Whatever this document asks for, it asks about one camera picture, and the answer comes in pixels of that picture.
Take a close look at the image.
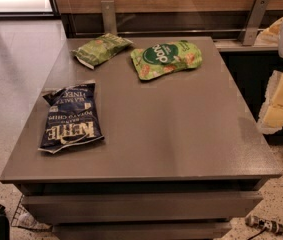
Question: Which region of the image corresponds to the wire basket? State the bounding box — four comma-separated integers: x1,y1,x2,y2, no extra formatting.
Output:
11,196,52,232

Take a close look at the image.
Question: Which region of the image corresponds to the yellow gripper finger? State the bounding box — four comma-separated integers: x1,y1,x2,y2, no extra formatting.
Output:
257,70,283,134
256,18,283,45

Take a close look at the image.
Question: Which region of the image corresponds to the left metal wall bracket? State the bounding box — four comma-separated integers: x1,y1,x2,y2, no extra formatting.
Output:
101,0,117,35

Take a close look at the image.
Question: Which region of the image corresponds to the right metal wall bracket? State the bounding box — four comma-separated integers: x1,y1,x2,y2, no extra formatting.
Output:
239,0,270,46

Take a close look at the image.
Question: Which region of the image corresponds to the metal wall bracket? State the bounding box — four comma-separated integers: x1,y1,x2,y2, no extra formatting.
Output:
239,0,270,46
101,0,117,35

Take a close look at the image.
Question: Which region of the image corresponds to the grey cabinet with drawers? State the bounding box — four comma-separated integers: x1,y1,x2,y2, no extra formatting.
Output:
1,37,280,240

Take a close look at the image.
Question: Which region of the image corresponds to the green Popchips snack bag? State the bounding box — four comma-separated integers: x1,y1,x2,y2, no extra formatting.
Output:
130,40,203,81

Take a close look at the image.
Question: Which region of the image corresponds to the green chip bag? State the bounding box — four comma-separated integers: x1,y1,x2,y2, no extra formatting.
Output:
72,33,133,70

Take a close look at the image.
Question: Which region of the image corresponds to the blue Kettle chip bag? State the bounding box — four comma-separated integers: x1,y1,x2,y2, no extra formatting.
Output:
39,81,104,154

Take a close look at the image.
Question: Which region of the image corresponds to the white power strip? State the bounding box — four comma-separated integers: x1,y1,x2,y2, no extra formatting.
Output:
245,215,283,236

